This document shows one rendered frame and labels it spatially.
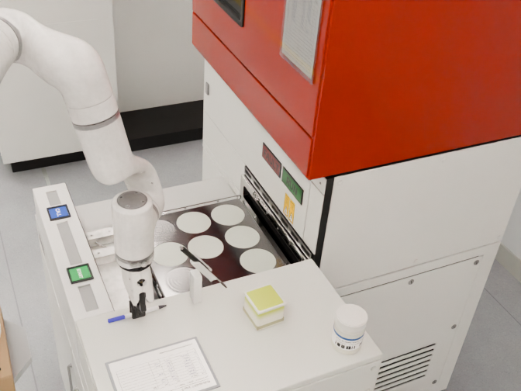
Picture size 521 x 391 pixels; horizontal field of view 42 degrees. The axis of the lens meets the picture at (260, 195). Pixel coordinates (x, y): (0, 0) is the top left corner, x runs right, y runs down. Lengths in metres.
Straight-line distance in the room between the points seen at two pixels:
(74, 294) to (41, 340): 1.23
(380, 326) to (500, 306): 1.19
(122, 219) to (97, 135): 0.19
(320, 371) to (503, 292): 1.94
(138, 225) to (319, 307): 0.52
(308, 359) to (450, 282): 0.81
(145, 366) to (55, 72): 0.65
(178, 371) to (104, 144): 0.52
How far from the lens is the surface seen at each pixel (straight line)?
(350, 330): 1.52
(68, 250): 1.83
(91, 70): 1.25
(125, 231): 1.40
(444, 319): 2.37
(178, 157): 3.88
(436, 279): 2.18
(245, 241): 1.92
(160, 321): 1.61
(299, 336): 1.60
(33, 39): 1.29
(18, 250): 3.34
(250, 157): 2.04
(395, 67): 1.58
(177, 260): 1.85
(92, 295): 1.70
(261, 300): 1.57
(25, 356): 1.78
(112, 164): 1.32
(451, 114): 1.77
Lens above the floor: 2.15
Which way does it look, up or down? 36 degrees down
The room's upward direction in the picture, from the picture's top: 5 degrees clockwise
